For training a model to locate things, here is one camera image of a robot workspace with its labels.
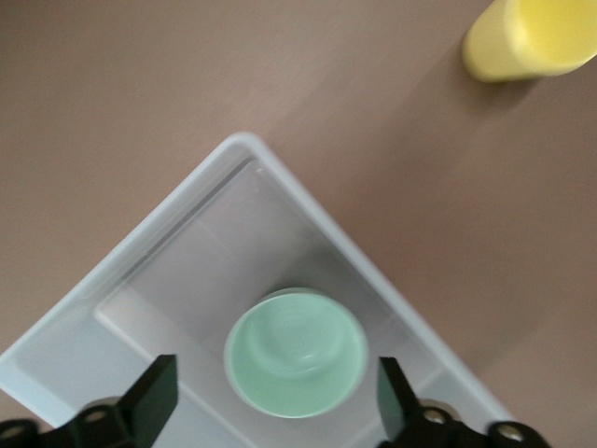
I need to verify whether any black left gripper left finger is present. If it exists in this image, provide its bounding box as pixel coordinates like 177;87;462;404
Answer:
0;354;180;448

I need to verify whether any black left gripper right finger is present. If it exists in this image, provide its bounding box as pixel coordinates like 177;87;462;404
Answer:
377;357;557;448

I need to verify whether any light green bowl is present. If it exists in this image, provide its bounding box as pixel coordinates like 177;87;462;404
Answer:
223;287;369;420

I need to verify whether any yellow plastic cup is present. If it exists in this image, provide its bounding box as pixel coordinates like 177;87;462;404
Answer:
462;0;597;84

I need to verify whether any translucent plastic bin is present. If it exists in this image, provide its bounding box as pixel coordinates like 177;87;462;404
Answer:
0;132;514;448

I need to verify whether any brown table cover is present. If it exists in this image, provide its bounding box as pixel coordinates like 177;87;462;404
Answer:
0;0;597;448

